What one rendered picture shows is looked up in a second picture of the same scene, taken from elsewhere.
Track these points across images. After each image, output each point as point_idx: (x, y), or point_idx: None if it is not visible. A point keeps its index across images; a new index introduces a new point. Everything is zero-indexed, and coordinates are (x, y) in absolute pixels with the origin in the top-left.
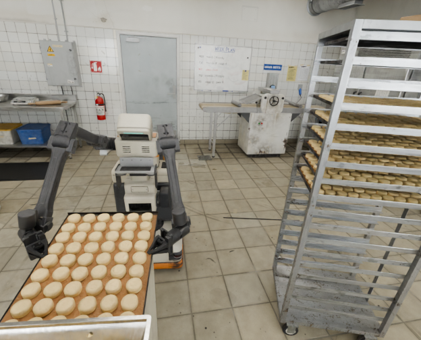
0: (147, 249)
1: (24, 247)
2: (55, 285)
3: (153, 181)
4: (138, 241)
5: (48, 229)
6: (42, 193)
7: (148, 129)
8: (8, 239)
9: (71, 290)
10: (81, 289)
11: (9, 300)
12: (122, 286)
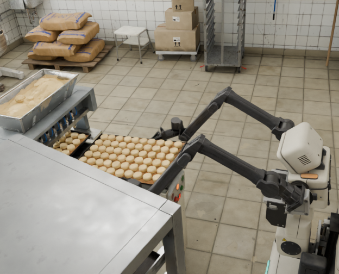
0: (125, 178)
1: (333, 193)
2: (123, 144)
3: (292, 223)
4: (131, 171)
5: (180, 139)
6: (193, 120)
7: (279, 155)
8: None
9: (115, 149)
10: (116, 154)
11: (263, 195)
12: (107, 167)
